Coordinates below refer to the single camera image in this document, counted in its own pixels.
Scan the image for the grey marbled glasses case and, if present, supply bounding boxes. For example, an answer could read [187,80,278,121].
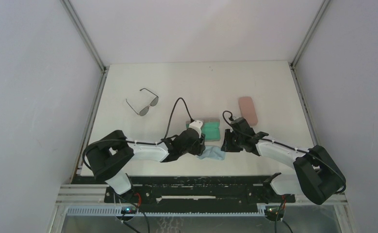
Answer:
[200,118,221,142]

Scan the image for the small light blue cloth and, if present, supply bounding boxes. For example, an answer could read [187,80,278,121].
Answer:
[198,146,226,161]

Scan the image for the pink glasses case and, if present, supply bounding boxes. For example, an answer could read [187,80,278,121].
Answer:
[238,97,258,127]

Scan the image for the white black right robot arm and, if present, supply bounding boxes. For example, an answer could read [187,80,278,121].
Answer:
[222,117,346,205]

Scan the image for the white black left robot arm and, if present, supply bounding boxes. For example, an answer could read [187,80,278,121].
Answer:
[82,128,205,195]

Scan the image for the black right camera cable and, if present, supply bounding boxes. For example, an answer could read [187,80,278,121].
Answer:
[222,110,347,194]

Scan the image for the black camera cable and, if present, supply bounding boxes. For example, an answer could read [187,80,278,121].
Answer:
[82,97,194,171]
[222,110,347,194]

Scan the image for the black left camera cable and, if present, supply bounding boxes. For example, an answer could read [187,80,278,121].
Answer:
[82,97,194,171]

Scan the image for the black frame grey sunglasses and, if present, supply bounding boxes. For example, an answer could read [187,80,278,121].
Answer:
[125,88,160,117]

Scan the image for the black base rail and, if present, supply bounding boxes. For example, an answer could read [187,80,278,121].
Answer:
[104,175,296,214]

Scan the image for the aluminium frame post right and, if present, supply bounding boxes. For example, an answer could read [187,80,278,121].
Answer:
[290,0,332,70]

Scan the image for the aluminium frame post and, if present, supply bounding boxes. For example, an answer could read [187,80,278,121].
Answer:
[60,0,107,73]
[290,0,332,70]

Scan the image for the aluminium frame post left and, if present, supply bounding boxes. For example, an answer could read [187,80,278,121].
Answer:
[60,0,107,73]

